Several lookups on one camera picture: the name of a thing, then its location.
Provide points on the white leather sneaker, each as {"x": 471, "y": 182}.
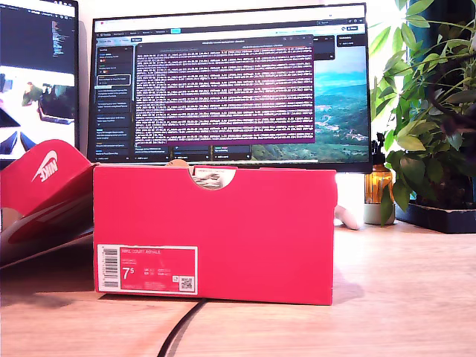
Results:
{"x": 208, "y": 178}

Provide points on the dark planter tray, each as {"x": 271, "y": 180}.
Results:
{"x": 439, "y": 219}

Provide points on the small pale green pot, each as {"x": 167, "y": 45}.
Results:
{"x": 372, "y": 213}

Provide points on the white rounded object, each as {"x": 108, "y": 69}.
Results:
{"x": 349, "y": 219}

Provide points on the red Nike shoebox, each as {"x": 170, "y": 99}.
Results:
{"x": 223, "y": 230}

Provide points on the red Nike shoebox lid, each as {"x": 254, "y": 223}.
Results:
{"x": 67, "y": 186}

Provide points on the green potted houseplant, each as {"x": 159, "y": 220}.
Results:
{"x": 413, "y": 130}

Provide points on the large black computer monitor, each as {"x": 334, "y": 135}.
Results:
{"x": 223, "y": 93}

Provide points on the amber pump bottle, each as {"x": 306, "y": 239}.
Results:
{"x": 379, "y": 182}

